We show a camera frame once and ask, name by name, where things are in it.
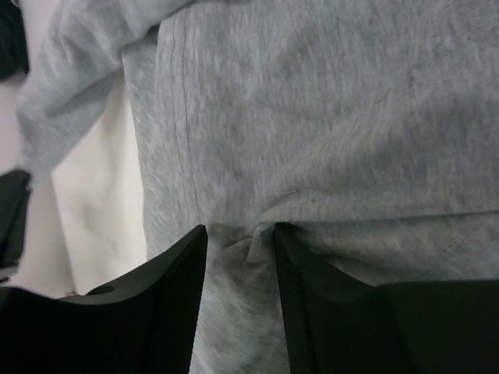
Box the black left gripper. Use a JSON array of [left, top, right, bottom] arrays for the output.
[[0, 0, 30, 81]]

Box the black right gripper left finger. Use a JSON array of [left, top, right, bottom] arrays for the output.
[[1, 225, 207, 373]]

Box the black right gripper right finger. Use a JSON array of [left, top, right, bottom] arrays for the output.
[[274, 224, 498, 373]]

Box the grey tank top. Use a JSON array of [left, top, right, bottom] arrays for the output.
[[18, 1, 498, 373]]

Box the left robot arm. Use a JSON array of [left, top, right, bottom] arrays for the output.
[[1, 1, 30, 283]]

